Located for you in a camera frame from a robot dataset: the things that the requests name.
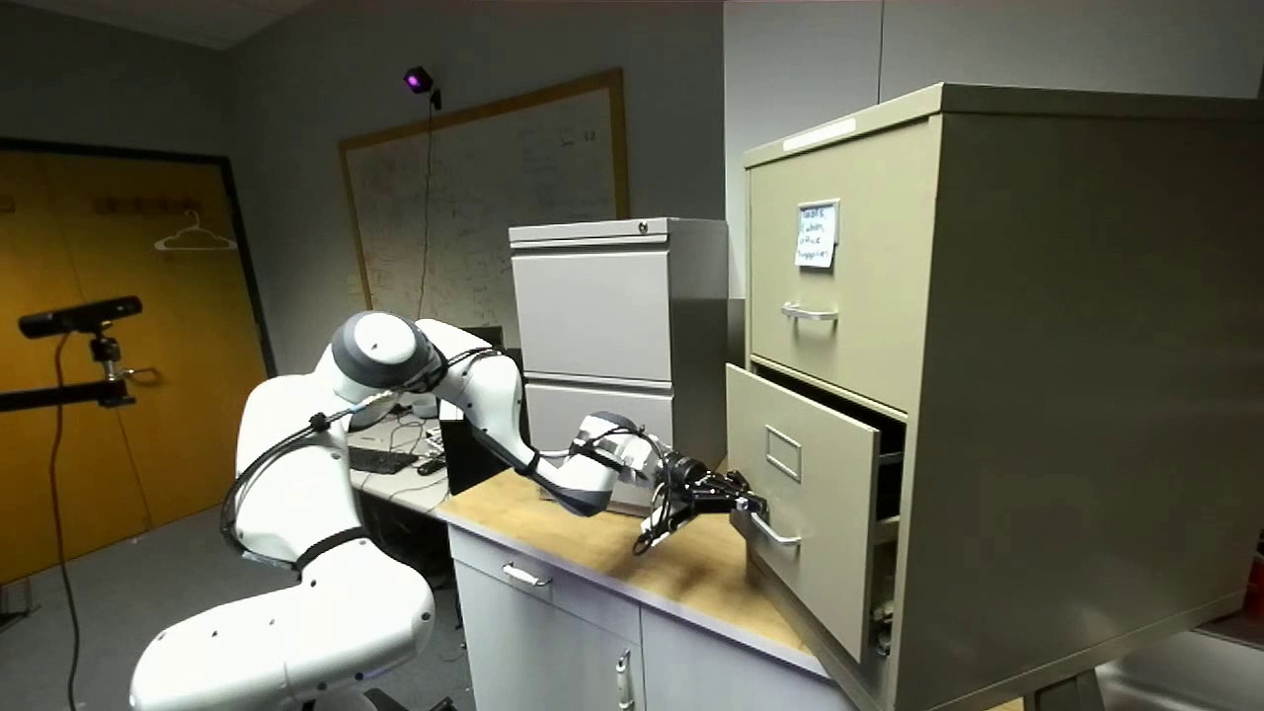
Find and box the beige metal filing cabinet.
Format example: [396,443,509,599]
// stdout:
[738,80,1264,711]

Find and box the black computer case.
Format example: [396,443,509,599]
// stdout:
[439,397,519,499]

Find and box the white base cabinet wood top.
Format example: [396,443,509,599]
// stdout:
[439,466,862,711]

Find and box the black keyboard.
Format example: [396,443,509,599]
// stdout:
[346,443,421,476]

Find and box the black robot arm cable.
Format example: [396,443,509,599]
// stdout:
[215,343,509,583]

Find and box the silver horizontal cabinet pull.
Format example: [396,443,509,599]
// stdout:
[502,559,556,596]

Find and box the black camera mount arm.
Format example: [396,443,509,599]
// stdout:
[0,331,168,414]

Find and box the white office desk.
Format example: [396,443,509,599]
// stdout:
[344,412,459,525]

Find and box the grey metal filing cabinet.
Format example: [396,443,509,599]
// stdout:
[506,214,729,508]

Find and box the beige drawer with label frame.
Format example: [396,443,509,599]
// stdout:
[724,362,912,666]

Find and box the camera with purple light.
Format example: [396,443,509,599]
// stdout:
[400,62,446,113]

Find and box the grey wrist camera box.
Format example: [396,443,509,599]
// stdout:
[572,412,662,483]

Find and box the silver handle of labelled drawer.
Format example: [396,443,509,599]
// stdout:
[774,300,842,337]

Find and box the white paper label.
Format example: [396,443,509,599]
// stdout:
[789,197,842,277]

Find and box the beige drawer with paper label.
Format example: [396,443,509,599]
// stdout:
[742,113,938,417]

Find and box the yellow door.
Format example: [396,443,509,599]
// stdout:
[0,134,277,587]

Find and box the silver handle of handled drawer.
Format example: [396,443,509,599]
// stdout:
[742,505,804,557]

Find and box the black stereo camera bar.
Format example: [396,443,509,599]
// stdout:
[14,293,147,343]

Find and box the wood framed whiteboard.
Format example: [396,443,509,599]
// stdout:
[334,68,630,349]

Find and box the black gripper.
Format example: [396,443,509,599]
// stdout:
[626,450,774,557]

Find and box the metal label holder frame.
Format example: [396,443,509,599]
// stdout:
[762,424,804,487]

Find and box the thin black camera cable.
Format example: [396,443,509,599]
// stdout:
[45,337,86,711]

